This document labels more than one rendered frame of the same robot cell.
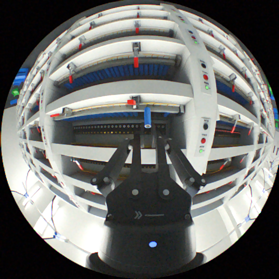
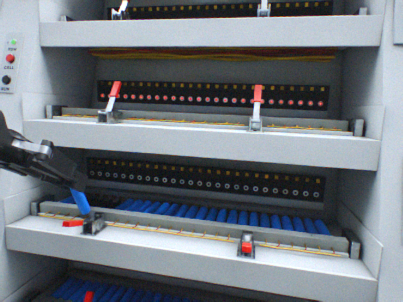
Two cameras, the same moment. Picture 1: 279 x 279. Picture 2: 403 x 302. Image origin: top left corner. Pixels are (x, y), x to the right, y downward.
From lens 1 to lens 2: 0.37 m
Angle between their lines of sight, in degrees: 17
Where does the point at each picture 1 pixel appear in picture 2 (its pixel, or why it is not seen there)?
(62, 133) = (352, 189)
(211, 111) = not seen: outside the picture
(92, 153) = (180, 142)
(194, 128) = (8, 178)
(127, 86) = (95, 251)
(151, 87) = (62, 244)
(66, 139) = not seen: hidden behind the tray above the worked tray
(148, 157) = (80, 134)
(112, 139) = not seen: hidden behind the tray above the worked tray
